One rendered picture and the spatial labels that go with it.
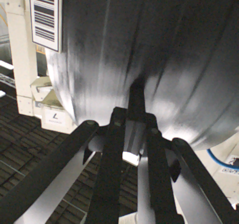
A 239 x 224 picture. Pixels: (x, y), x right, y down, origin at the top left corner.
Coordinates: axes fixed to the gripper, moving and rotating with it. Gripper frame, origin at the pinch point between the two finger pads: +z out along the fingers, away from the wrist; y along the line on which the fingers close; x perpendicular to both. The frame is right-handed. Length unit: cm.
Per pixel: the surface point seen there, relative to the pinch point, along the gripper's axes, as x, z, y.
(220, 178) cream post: -30, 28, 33
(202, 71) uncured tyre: 4.7, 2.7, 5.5
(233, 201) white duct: -74, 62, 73
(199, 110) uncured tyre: 0.2, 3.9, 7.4
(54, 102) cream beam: -32, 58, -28
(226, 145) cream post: -17.2, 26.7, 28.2
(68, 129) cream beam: -45, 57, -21
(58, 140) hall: -608, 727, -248
